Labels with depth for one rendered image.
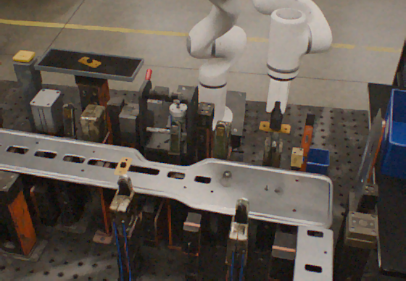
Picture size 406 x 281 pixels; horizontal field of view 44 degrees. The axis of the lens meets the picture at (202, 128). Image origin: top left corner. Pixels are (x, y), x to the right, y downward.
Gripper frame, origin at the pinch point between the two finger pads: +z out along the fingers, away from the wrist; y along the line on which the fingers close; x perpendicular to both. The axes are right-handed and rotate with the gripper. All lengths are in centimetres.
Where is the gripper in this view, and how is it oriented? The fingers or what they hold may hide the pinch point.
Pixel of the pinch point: (275, 119)
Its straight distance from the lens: 140.5
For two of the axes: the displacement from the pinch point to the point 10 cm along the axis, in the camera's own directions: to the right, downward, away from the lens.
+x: 9.8, 1.4, -1.6
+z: -0.1, 7.9, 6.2
